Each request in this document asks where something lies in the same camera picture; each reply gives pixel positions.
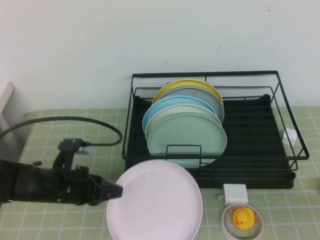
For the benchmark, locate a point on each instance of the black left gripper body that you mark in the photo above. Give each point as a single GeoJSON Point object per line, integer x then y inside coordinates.
{"type": "Point", "coordinates": [75, 187]}

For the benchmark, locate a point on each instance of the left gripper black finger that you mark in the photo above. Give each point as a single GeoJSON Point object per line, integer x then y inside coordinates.
{"type": "Point", "coordinates": [112, 192]}

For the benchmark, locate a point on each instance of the pink plate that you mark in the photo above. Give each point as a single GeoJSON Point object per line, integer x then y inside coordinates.
{"type": "Point", "coordinates": [155, 200]}

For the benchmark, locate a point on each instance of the mint green plate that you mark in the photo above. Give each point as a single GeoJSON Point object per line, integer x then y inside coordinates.
{"type": "Point", "coordinates": [187, 135]}

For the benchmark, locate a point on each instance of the light blue plate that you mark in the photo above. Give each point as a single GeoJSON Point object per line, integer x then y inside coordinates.
{"type": "Point", "coordinates": [160, 107]}

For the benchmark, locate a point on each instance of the sage green plate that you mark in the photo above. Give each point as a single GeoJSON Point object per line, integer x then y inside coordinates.
{"type": "Point", "coordinates": [172, 112]}

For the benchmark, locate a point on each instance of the yellow plate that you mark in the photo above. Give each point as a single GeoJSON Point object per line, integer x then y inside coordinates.
{"type": "Point", "coordinates": [180, 83]}

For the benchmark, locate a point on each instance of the grey plate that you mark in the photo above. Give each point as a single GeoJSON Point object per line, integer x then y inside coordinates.
{"type": "Point", "coordinates": [200, 96]}

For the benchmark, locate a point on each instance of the green checked tablecloth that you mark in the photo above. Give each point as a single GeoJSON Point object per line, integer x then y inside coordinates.
{"type": "Point", "coordinates": [75, 225]}

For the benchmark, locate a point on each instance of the white side panel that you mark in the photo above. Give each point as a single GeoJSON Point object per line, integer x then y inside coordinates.
{"type": "Point", "coordinates": [7, 100]}

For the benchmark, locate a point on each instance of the large white power adapter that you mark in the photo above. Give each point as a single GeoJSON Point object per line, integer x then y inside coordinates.
{"type": "Point", "coordinates": [235, 193]}

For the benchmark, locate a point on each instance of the yellow rubber duck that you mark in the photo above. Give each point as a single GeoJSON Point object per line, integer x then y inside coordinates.
{"type": "Point", "coordinates": [243, 217]}

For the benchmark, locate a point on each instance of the black plastic drain tray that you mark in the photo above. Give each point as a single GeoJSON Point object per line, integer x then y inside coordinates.
{"type": "Point", "coordinates": [250, 182]}

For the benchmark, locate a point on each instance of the small white charger cube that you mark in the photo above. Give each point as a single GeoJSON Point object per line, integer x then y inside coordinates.
{"type": "Point", "coordinates": [290, 136]}

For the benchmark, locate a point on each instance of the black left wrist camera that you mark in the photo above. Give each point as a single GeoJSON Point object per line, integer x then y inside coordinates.
{"type": "Point", "coordinates": [70, 146]}

